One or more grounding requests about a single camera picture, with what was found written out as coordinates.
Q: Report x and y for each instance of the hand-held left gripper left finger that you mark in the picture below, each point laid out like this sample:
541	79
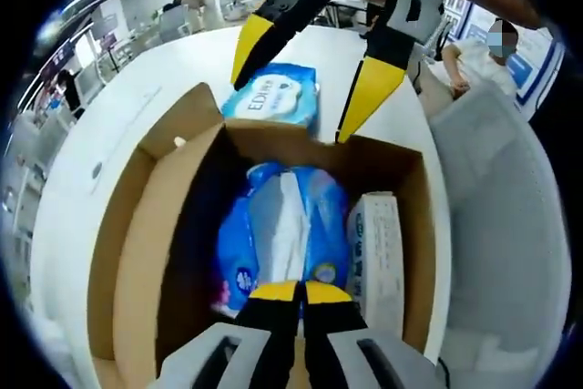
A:
268	325

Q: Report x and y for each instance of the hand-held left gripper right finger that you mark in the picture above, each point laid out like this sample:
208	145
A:
332	330

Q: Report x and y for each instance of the blue wet wipes pack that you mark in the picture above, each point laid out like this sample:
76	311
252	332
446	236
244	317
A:
278	97

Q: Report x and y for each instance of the blue flowered soft tissue pack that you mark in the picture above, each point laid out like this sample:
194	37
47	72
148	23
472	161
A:
237	238

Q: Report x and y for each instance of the small white grey carton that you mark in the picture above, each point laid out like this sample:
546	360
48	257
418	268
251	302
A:
378	248

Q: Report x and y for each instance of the brown cardboard shoe box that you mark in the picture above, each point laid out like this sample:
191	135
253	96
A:
136	234

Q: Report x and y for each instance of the grey mesh office chair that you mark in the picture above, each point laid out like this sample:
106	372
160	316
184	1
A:
496	225

